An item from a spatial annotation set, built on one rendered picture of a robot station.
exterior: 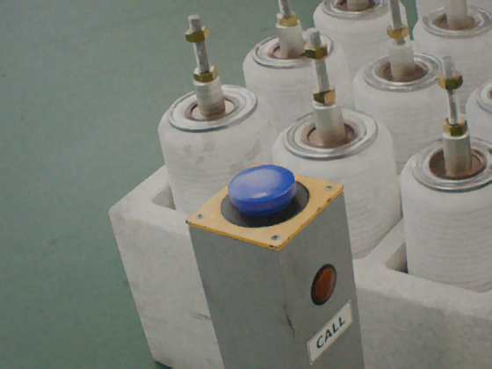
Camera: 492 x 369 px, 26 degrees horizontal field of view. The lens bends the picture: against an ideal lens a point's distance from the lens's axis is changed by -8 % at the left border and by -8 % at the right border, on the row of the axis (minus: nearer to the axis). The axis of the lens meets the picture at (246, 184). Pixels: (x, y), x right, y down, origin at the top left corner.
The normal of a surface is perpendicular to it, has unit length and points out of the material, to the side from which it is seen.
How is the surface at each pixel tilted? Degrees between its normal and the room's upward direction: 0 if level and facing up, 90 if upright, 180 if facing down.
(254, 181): 0
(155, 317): 90
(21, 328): 0
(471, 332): 90
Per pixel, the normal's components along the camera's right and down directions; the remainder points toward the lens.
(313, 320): 0.79, 0.20
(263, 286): -0.59, 0.51
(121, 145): -0.17, -0.84
